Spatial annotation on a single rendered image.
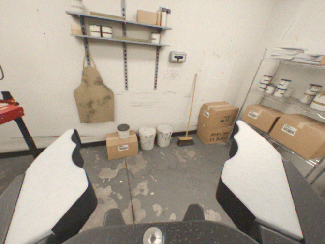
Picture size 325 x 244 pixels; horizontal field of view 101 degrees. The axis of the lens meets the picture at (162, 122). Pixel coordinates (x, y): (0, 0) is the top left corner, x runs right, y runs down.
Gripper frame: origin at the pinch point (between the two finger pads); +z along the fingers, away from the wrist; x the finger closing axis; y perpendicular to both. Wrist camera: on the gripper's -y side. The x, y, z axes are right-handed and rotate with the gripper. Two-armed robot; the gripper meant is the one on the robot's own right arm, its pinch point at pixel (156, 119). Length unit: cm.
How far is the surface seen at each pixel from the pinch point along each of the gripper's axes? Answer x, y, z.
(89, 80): -97, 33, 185
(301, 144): 175, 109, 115
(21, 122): -153, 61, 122
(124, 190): -54, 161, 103
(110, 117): -84, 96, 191
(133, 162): -48, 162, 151
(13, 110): -132, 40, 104
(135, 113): -44, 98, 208
